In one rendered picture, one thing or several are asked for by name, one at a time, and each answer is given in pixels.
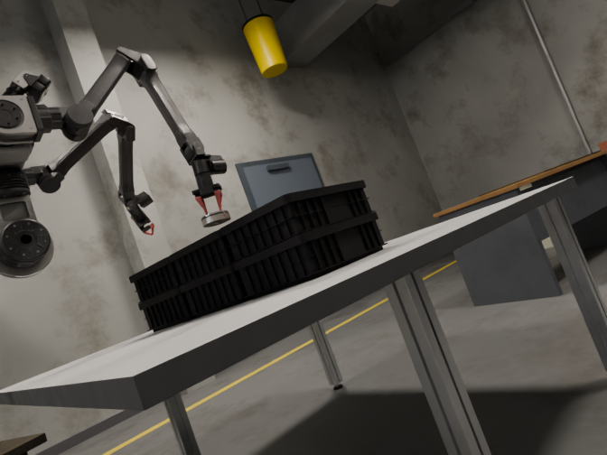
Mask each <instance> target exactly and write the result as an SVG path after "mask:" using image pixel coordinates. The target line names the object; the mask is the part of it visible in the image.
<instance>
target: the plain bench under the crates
mask: <svg viewBox="0 0 607 455"><path fill-rule="evenodd" d="M575 188H577V185H576V182H575V180H574V177H570V178H568V179H565V180H562V181H558V182H555V183H552V184H550V185H547V186H545V187H542V188H539V189H536V190H533V191H530V192H527V193H524V194H521V195H518V196H517V197H514V198H511V199H508V200H503V201H501V202H499V203H496V204H493V205H490V206H488V207H485V208H482V209H478V210H475V211H473V212H470V213H467V214H465V215H462V216H460V217H457V218H452V219H449V220H447V221H445V222H442V223H439V224H436V225H433V226H431V227H427V228H424V229H421V230H418V231H416V232H413V233H411V234H408V235H405V236H402V237H398V238H396V239H393V240H390V241H387V242H385V243H387V244H385V245H383V249H382V250H380V251H378V252H376V253H374V254H372V255H368V256H366V257H364V258H361V259H360V260H358V261H356V262H353V263H351V264H349V265H345V266H343V267H341V268H339V269H337V270H335V271H332V272H330V273H328V274H325V275H323V276H321V277H318V278H316V279H313V280H311V281H308V282H305V283H300V284H297V285H295V286H292V287H289V288H286V289H283V290H281V291H278V292H273V293H270V294H268V295H265V296H262V297H259V298H256V299H254V300H253V299H252V300H249V301H247V302H243V303H241V304H238V305H235V306H232V307H229V308H227V309H224V310H221V311H216V312H213V313H211V314H208V315H205V316H202V317H199V318H195V319H193V320H189V321H186V322H184V323H181V324H178V325H175V326H172V327H170V328H167V329H164V330H159V331H157V332H154V331H153V330H151V331H148V332H146V333H144V334H142V335H139V336H137V337H134V338H131V339H128V340H126V341H123V342H121V343H118V344H116V345H114V346H112V347H109V348H105V349H102V350H100V351H98V352H96V353H93V354H91V355H88V356H86V357H83V358H80V359H78V360H75V361H72V362H70V363H68V364H66V365H63V366H61V367H57V368H54V369H53V370H50V371H48V372H45V373H42V374H40V375H38V376H34V377H32V378H29V379H27V380H24V381H23V382H20V383H18V384H15V385H11V386H8V387H7V388H4V389H2V390H0V404H10V405H31V406H53V407H74V408H96V409H117V410H137V411H145V410H147V409H149V408H151V407H153V406H155V405H157V404H159V403H161V402H162V401H163V403H164V405H165V408H166V411H167V413H168V416H169V419H170V422H171V425H172V427H173V432H174V435H175V438H176V440H177V443H178V446H179V448H180V451H181V454H182V455H201V452H200V450H199V447H198V444H197V442H196V439H195V436H194V433H193V430H192V427H191V424H190V421H189V418H188V415H187V413H186V410H185V407H184V404H183V401H182V397H181V395H180V392H182V391H184V390H186V389H188V388H189V387H191V386H193V385H196V384H198V383H199V382H201V381H203V380H205V379H207V378H209V377H211V376H214V375H215V374H217V373H219V372H220V371H222V370H224V369H226V368H228V367H231V366H233V365H235V364H237V363H238V362H240V361H241V360H243V359H245V358H248V357H250V356H252V355H254V354H256V353H257V352H259V351H261V350H263V349H265V348H267V347H269V346H271V345H273V344H275V343H276V342H278V341H280V340H282V339H285V338H287V337H289V336H291V335H293V334H294V333H296V332H297V331H299V330H302V329H304V328H306V327H308V328H309V330H310V332H311V335H312V337H313V342H314V344H315V347H316V349H317V352H318V354H319V357H320V360H321V361H322V366H323V369H324V371H325V374H326V376H327V378H328V381H329V384H330V385H335V387H334V388H333V389H334V390H338V389H341V388H342V387H343V385H342V384H340V382H342V381H343V379H342V376H341V372H340V370H339V368H338V365H337V362H336V359H335V357H334V355H333V352H332V348H331V345H330V343H329V340H328V338H327V336H326V333H325V330H324V328H323V325H322V321H321V319H323V318H325V317H327V316H329V315H331V314H333V313H334V312H336V311H339V310H341V309H343V308H345V307H346V306H348V305H350V304H352V303H354V302H356V301H358V300H360V299H362V298H364V297H366V296H368V295H370V294H372V293H373V292H375V291H377V290H379V289H381V288H383V287H384V289H385V291H386V294H387V296H388V300H389V302H390V305H391V307H392V310H393V312H394V314H395V317H396V319H397V324H398V326H399V328H400V330H401V333H402V336H403V338H404V341H405V343H406V347H407V349H408V352H409V354H410V357H411V359H412V361H413V364H414V366H415V369H416V373H417V375H418V377H419V380H420V383H421V385H422V387H423V389H424V392H425V396H426V399H427V401H428V403H429V406H430V408H431V411H432V413H433V416H434V419H435V422H436V424H437V427H438V430H439V432H440V434H441V436H442V439H443V442H444V446H445V448H446V450H447V453H448V455H491V453H490V449H489V446H488V444H487V442H486V440H485V437H484V435H483V432H482V430H481V426H480V424H479V421H478V419H477V416H476V414H475V412H474V410H473V407H472V403H471V400H470V398H469V396H468V394H467V391H466V389H465V386H464V384H463V381H462V378H461V375H460V373H459V370H458V368H457V366H456V364H455V361H454V358H453V354H452V352H451V350H450V348H449V345H448V343H447V340H446V338H445V335H444V332H443V329H442V327H441V324H440V322H439V320H438V318H437V315H436V312H435V310H434V306H433V304H432V302H431V299H430V297H429V294H428V292H427V290H426V287H425V283H424V281H423V278H422V276H421V274H420V272H419V269H420V268H422V267H424V266H425V265H428V264H430V263H432V262H433V261H435V260H437V259H439V258H441V257H443V256H445V255H448V254H450V253H451V252H452V251H454V250H456V249H458V248H460V247H462V246H465V245H467V244H469V243H471V242H472V241H474V240H476V239H477V238H479V237H482V236H484V235H486V234H488V233H490V232H491V231H493V230H495V229H497V228H500V227H502V226H503V225H505V224H507V223H509V222H510V221H512V220H514V219H516V218H519V217H521V216H523V215H525V214H527V213H529V211H531V210H533V209H536V208H538V210H539V213H540V215H541V217H542V219H543V221H544V224H545V226H546V230H547V232H548V235H549V236H550V238H551V241H552V243H553V246H554V248H555V250H556V253H557V256H558V258H559V260H560V263H561V265H562V267H563V269H564V271H565V275H566V278H567V280H568V282H569V284H570V286H571V289H572V291H573V293H574V297H575V299H576V301H577V303H578V306H579V308H580V311H581V313H582V314H583V317H584V321H585V323H586V325H587V328H588V330H589V332H590V334H591V336H592V339H593V343H594V345H595V346H596V349H597V351H598V354H599V356H600V358H601V361H602V364H603V366H604V368H605V371H606V373H607V309H606V307H605V304H604V302H603V300H602V296H601V295H600V292H599V290H598V287H597V285H596V283H595V280H594V279H593V275H592V273H591V270H590V268H589V266H588V264H587V262H586V260H585V257H584V253H583V251H582V249H581V247H580V245H579V243H578V240H577V238H576V235H575V233H574V230H573V228H572V226H571V223H570V221H569V218H568V216H567V215H566V212H565V209H564V206H563V204H562V201H561V200H560V198H559V196H561V195H563V194H565V193H567V192H568V191H570V190H573V189H575Z"/></svg>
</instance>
